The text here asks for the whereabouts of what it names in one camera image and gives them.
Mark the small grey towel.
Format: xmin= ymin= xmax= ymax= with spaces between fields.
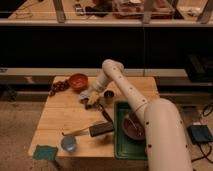
xmin=79 ymin=90 xmax=90 ymax=102

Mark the maroon bowl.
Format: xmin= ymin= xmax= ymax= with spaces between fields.
xmin=122 ymin=113 xmax=145 ymax=140

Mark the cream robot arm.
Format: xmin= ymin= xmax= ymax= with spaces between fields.
xmin=89 ymin=59 xmax=193 ymax=171

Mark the black handled utensil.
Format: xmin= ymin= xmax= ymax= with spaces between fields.
xmin=98 ymin=104 xmax=113 ymax=122

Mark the green plastic tray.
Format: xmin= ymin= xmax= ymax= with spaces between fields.
xmin=114 ymin=101 xmax=147 ymax=160

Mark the black device on floor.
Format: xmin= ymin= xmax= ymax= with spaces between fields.
xmin=187 ymin=125 xmax=213 ymax=144

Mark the dark brown small object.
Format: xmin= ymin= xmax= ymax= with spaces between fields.
xmin=85 ymin=103 xmax=95 ymax=110

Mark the green scrubbing cloth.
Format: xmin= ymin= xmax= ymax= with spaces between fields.
xmin=33 ymin=145 xmax=58 ymax=161

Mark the small metal cup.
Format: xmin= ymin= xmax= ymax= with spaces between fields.
xmin=104 ymin=90 xmax=115 ymax=100

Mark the bunch of dark grapes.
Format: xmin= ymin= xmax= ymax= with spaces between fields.
xmin=49 ymin=80 xmax=69 ymax=97

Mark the orange bowl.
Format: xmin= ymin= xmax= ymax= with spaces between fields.
xmin=68 ymin=73 xmax=88 ymax=91

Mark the metal spoon in bowl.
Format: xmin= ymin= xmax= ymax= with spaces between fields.
xmin=125 ymin=114 xmax=138 ymax=132

